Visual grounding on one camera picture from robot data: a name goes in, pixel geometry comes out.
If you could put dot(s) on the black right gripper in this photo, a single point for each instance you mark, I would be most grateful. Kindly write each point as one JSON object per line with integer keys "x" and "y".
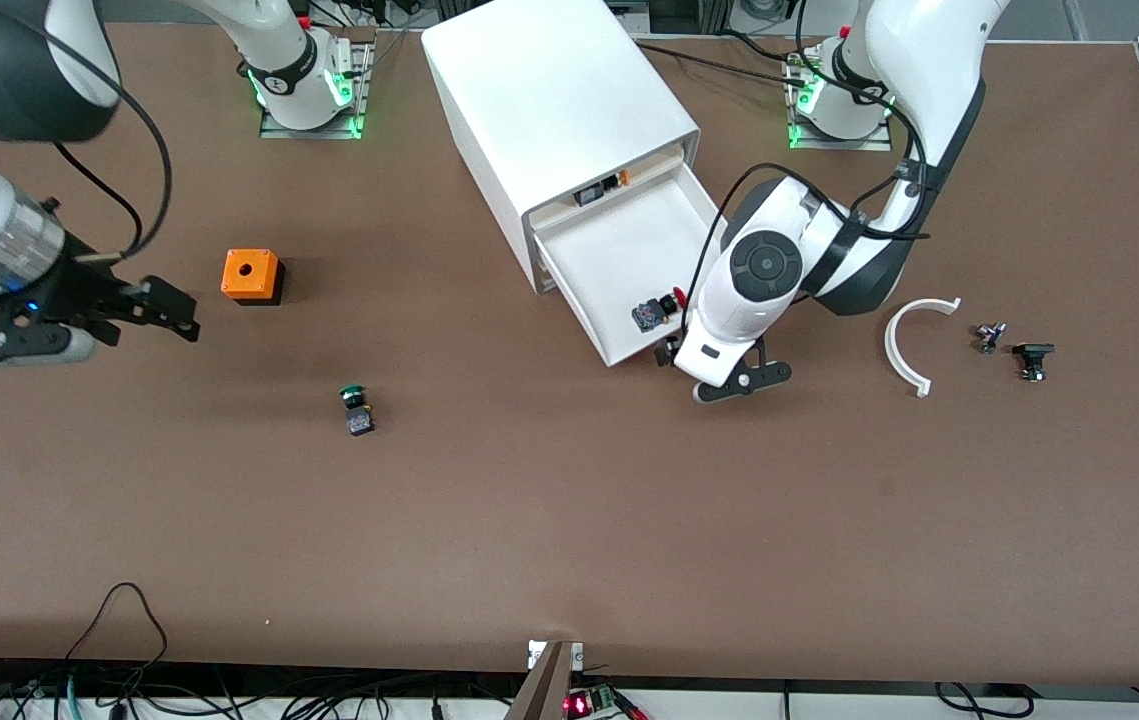
{"x": 77, "y": 287}

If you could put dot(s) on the red push button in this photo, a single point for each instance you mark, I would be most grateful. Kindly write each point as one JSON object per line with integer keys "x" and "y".
{"x": 647, "y": 316}

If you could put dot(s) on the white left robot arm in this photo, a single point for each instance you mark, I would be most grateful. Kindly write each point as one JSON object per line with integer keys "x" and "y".
{"x": 729, "y": 310}

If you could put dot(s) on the orange button box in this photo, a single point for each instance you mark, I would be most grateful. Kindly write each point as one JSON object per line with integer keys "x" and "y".
{"x": 249, "y": 275}

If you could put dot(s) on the green push button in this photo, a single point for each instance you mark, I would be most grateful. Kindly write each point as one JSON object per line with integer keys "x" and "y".
{"x": 358, "y": 415}

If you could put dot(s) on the black part with orange tip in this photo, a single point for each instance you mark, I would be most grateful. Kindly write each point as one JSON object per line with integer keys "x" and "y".
{"x": 594, "y": 192}

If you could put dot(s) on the white curved plastic arc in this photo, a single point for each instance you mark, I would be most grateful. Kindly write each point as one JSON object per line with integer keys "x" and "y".
{"x": 891, "y": 345}

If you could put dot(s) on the small silver metal part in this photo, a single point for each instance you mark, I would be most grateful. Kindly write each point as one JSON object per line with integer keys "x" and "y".
{"x": 989, "y": 338}

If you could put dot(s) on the circuit board with red light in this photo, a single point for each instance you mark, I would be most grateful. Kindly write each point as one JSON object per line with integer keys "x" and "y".
{"x": 579, "y": 705}

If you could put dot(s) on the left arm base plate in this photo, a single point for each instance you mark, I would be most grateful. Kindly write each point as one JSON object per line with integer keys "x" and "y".
{"x": 799, "y": 140}

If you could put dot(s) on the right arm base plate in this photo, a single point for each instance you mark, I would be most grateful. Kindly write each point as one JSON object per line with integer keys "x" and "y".
{"x": 362, "y": 100}

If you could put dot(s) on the aluminium profile with bracket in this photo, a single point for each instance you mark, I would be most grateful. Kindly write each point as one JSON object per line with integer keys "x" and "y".
{"x": 549, "y": 685}

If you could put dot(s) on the small black switch part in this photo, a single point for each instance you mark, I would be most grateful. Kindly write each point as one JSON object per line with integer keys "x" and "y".
{"x": 1033, "y": 355}

